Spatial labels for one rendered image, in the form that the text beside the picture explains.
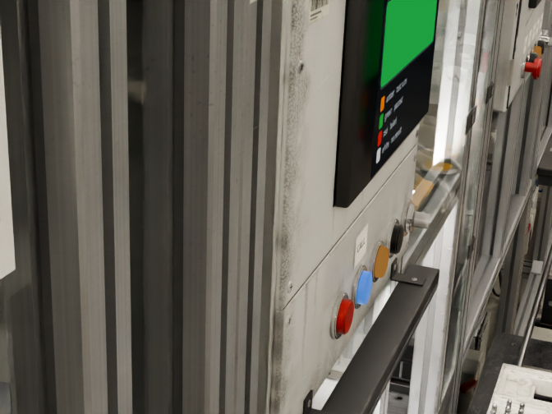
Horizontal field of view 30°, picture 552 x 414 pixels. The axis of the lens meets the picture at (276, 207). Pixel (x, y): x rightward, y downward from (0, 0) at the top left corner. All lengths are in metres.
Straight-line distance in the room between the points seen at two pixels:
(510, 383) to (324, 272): 1.14
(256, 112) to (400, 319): 0.40
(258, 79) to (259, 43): 0.02
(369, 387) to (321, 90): 0.28
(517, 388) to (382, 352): 0.98
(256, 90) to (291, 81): 0.03
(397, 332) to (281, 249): 0.29
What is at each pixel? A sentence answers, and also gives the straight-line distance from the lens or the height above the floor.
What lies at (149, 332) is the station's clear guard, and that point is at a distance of 0.59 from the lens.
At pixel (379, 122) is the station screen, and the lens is 0.80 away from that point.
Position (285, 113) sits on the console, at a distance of 0.66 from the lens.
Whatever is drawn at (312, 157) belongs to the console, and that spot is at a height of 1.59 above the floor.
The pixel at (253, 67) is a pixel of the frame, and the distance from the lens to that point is 0.61.
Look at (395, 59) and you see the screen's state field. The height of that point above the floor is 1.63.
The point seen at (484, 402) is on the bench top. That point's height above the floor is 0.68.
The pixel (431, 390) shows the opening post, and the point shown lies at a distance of 1.67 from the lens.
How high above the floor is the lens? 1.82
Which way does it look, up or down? 22 degrees down
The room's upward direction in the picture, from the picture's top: 2 degrees clockwise
